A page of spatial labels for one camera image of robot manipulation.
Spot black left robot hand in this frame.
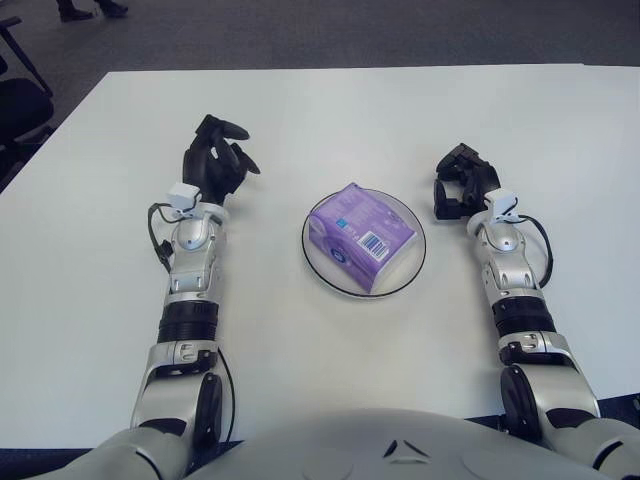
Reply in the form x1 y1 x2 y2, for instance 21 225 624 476
180 113 262 206

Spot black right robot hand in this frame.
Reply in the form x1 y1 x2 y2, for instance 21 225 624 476
432 142 501 221

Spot purple tissue paper pack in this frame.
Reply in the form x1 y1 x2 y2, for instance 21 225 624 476
307 182 419 295

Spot white plate with black rim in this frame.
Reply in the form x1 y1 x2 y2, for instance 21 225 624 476
301 188 429 300

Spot black office chair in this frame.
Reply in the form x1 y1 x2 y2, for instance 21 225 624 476
0 17 55 176

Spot standing person dark legs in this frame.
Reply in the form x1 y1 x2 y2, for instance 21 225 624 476
55 0 130 23

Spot silver robot torso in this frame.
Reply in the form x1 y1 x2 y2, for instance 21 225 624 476
184 407 601 480

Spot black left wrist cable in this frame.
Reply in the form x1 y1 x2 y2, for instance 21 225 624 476
147 201 177 264

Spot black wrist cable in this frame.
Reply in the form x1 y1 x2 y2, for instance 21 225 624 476
147 201 177 264
519 213 554 290

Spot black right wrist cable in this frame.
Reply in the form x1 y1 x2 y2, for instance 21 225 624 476
519 213 554 290

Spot thin black left elbow cable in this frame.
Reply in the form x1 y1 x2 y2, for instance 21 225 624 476
215 349 237 442

